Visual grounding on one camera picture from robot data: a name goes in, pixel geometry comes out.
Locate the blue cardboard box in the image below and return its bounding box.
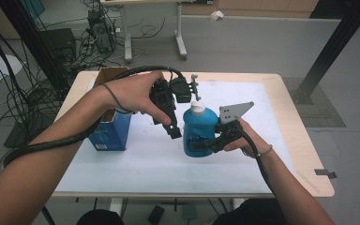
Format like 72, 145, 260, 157
87, 66, 133, 152

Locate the white desk frame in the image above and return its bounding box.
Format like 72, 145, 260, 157
99, 0, 201, 63

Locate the white table mat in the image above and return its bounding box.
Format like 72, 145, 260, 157
54, 79, 296, 195

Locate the dark floor mat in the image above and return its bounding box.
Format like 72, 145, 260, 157
282, 77, 347, 128

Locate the person's left leg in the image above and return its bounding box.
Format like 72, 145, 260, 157
76, 209, 125, 225

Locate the person's right hand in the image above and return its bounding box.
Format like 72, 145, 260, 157
222, 119, 272, 159

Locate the black foot pedal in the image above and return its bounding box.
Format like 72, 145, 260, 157
147, 204, 166, 225

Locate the black computer tower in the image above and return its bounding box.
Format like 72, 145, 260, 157
87, 8, 115, 53

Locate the person's leg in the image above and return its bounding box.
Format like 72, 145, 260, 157
213, 198, 289, 225
76, 209, 125, 225

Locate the black box cabinet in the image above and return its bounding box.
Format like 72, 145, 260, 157
38, 27, 77, 63

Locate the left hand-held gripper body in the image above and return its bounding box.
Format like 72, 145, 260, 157
149, 73, 202, 126

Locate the black tape strip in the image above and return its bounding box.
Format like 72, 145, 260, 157
313, 168, 338, 180

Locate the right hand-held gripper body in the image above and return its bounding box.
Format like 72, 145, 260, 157
211, 100, 255, 154

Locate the person's left hand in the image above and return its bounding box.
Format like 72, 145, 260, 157
104, 70, 173, 127

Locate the blue bottle with white cap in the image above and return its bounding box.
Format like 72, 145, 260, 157
182, 100, 220, 158

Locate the wooden cabinet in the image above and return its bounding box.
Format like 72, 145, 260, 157
181, 0, 321, 19

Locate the black metal post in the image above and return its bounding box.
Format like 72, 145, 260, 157
0, 0, 70, 92
292, 0, 360, 105

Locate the black right wrist band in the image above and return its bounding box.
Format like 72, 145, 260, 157
242, 143, 274, 158

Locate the black wrist band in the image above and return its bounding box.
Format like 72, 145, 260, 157
242, 143, 274, 158
100, 82, 134, 114

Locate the crumpled white paper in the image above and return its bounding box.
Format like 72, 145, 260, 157
209, 9, 226, 23

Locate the person's right leg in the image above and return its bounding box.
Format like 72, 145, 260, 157
213, 198, 289, 225

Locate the black left wrist band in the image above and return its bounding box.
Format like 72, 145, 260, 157
100, 82, 134, 114

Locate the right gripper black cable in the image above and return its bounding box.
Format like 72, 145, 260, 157
237, 123, 278, 197

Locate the bundle of black floor cables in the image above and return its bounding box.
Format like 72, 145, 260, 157
0, 0, 64, 163

